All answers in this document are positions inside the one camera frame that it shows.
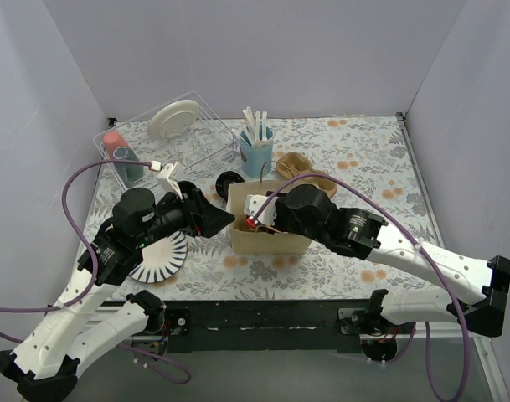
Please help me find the brown paper takeout bag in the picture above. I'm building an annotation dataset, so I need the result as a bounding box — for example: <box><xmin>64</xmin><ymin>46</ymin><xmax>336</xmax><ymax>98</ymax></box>
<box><xmin>226</xmin><ymin>161</ymin><xmax>312</xmax><ymax>255</ymax></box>

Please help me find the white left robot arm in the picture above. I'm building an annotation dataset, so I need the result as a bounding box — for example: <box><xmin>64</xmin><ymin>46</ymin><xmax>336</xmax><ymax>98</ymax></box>
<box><xmin>0</xmin><ymin>182</ymin><xmax>234</xmax><ymax>401</ymax></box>

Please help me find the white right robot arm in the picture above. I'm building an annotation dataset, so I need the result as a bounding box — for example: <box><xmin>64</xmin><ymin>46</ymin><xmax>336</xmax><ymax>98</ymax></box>
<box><xmin>274</xmin><ymin>184</ymin><xmax>510</xmax><ymax>338</ymax></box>

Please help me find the blue striped white plate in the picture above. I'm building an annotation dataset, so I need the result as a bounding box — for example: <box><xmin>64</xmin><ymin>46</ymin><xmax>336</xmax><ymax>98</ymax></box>
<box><xmin>129</xmin><ymin>232</ymin><xmax>188</xmax><ymax>284</ymax></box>

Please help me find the teal plastic cup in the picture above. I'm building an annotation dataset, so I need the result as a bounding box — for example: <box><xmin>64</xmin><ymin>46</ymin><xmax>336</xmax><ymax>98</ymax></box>
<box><xmin>112</xmin><ymin>147</ymin><xmax>144</xmax><ymax>188</ymax></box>

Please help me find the blue cylindrical holder cup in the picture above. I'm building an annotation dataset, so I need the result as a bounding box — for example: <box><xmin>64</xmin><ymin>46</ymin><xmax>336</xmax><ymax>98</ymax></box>
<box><xmin>240</xmin><ymin>127</ymin><xmax>273</xmax><ymax>178</ymax></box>

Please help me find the white ceramic plate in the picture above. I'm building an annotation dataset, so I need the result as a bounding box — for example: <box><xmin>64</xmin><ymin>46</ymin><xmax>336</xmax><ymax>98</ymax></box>
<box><xmin>147</xmin><ymin>100</ymin><xmax>200</xmax><ymax>140</ymax></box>

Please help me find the brown pulp cup carrier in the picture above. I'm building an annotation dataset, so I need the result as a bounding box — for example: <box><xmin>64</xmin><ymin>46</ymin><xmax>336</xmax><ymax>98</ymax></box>
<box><xmin>276</xmin><ymin>152</ymin><xmax>337</xmax><ymax>198</ymax></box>

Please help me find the pink plastic cup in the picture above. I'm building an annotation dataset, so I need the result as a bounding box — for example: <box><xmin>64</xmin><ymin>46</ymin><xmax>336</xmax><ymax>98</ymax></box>
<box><xmin>103</xmin><ymin>131</ymin><xmax>129</xmax><ymax>160</ymax></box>

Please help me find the white wrapped straw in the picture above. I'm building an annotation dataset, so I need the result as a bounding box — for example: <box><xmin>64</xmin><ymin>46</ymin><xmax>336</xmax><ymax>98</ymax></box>
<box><xmin>242</xmin><ymin>106</ymin><xmax>259</xmax><ymax>147</ymax></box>
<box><xmin>255</xmin><ymin>111</ymin><xmax>261</xmax><ymax>147</ymax></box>
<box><xmin>260</xmin><ymin>111</ymin><xmax>268</xmax><ymax>142</ymax></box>

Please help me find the floral patterned table mat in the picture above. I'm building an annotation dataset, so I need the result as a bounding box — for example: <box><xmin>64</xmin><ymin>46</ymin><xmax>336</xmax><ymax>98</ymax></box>
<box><xmin>68</xmin><ymin>116</ymin><xmax>455</xmax><ymax>302</ymax></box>

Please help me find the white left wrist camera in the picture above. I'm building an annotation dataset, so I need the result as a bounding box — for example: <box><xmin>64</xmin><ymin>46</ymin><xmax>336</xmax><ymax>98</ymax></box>
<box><xmin>149</xmin><ymin>161</ymin><xmax>183</xmax><ymax>198</ymax></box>

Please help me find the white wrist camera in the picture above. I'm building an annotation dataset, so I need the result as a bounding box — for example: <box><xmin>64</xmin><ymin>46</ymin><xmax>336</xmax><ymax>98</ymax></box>
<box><xmin>243</xmin><ymin>194</ymin><xmax>278</xmax><ymax>229</ymax></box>
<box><xmin>149</xmin><ymin>161</ymin><xmax>183</xmax><ymax>198</ymax></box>

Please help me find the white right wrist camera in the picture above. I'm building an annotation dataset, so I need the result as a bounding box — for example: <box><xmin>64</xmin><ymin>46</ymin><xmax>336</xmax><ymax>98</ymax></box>
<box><xmin>243</xmin><ymin>194</ymin><xmax>278</xmax><ymax>229</ymax></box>

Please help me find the clear wire dish rack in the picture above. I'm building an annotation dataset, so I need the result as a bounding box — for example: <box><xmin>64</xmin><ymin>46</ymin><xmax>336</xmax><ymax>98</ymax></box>
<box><xmin>94</xmin><ymin>91</ymin><xmax>239</xmax><ymax>194</ymax></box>

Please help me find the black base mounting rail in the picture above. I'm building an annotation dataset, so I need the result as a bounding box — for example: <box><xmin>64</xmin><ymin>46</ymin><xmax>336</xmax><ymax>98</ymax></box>
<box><xmin>116</xmin><ymin>299</ymin><xmax>406</xmax><ymax>353</ymax></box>

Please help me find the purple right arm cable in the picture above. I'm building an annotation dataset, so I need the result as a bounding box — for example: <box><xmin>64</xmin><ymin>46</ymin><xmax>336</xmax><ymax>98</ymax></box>
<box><xmin>254</xmin><ymin>173</ymin><xmax>471</xmax><ymax>402</ymax></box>

